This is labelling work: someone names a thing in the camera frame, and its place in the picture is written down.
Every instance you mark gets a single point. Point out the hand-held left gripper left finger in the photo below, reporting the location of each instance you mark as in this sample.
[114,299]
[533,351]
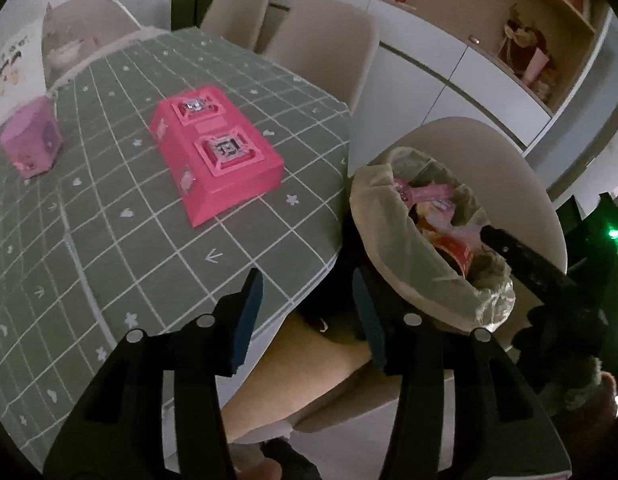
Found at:
[244,335]

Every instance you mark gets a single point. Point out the trash bin with plastic liner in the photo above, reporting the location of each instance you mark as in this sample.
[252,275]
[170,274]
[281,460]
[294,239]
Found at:
[389,240]

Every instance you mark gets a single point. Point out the person's leg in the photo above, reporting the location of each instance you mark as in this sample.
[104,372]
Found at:
[254,471]

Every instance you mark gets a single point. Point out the pink rectangular box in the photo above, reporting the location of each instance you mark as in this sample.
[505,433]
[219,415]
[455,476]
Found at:
[214,175]

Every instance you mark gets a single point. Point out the white sideboard cabinet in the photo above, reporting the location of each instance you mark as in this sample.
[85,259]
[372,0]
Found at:
[424,55]

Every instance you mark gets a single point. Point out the green checked tablecloth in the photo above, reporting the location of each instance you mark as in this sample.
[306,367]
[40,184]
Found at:
[114,240]

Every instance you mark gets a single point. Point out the pink plastic wrapper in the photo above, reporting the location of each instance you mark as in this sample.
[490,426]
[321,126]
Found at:
[429,192]

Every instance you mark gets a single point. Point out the wooden wall shelf unit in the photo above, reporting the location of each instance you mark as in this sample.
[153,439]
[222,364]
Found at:
[574,50]

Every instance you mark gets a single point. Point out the red wrapped flower bouquet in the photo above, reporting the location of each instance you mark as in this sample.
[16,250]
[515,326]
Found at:
[524,45]

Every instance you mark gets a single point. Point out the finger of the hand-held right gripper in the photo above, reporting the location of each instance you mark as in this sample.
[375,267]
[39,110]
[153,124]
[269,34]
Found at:
[534,270]

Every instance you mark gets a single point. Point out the beige dining chair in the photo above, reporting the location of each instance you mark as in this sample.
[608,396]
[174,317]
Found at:
[236,10]
[289,375]
[329,45]
[514,180]
[89,25]

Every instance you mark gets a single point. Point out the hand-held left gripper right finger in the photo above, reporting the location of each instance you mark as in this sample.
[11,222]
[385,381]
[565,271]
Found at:
[374,335]

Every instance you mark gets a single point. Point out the purple box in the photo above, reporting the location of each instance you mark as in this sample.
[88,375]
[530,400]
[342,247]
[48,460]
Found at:
[31,135]

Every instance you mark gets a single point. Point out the white cartoon printed sign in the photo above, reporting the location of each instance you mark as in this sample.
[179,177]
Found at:
[14,65]

